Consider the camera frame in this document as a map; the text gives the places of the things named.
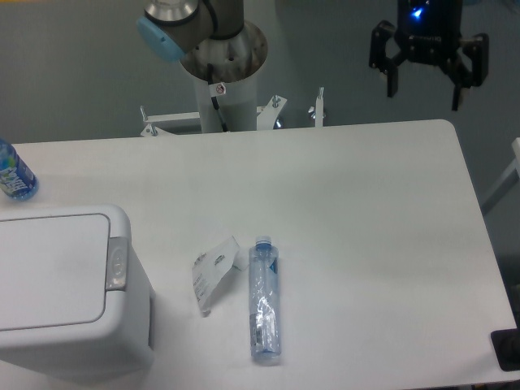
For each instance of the white pedestal base frame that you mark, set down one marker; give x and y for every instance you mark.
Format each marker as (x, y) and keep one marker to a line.
(219, 111)

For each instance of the grey robot arm with blue cap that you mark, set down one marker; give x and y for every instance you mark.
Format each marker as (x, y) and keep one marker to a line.
(172, 29)

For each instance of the black clamp at table edge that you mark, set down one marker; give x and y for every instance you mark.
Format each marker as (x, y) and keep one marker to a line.
(506, 346)

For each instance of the blue labelled water bottle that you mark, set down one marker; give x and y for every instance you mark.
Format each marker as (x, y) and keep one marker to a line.
(18, 181)

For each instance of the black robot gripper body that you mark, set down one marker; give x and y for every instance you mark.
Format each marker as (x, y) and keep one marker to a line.
(428, 32)

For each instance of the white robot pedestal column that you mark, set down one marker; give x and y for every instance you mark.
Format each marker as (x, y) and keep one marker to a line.
(235, 62)

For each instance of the white trash can lid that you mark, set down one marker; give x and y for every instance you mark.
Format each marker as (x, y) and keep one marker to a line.
(53, 270)

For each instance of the crumpled white plastic wrapper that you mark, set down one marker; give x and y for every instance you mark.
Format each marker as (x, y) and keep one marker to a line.
(210, 268)

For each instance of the white frame at right edge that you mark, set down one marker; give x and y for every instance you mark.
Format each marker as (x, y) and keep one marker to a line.
(505, 181)

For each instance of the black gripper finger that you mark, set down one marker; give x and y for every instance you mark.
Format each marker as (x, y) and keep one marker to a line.
(383, 32)
(468, 65)

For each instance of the grey trash can push button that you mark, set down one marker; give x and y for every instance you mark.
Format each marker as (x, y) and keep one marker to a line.
(117, 264)

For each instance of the empty clear plastic bottle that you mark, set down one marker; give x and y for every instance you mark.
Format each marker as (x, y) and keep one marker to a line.
(264, 303)

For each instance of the white trash can body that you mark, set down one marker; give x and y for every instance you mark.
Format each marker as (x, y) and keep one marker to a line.
(119, 341)

